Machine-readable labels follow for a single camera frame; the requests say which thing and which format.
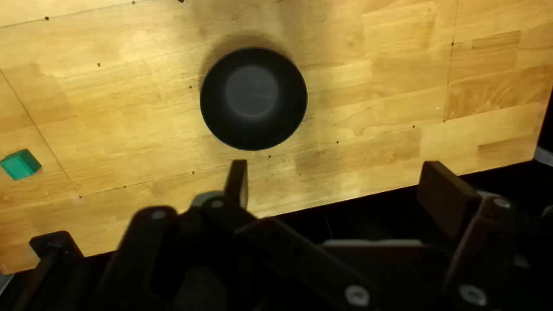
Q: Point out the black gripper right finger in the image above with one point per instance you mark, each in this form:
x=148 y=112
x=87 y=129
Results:
x=495 y=252

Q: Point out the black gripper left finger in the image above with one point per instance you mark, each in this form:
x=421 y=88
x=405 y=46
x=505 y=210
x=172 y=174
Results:
x=173 y=259

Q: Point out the green block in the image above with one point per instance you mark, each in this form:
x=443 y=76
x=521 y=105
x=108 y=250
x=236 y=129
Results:
x=21 y=164

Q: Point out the black bowl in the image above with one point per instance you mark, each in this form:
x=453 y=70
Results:
x=253 y=98

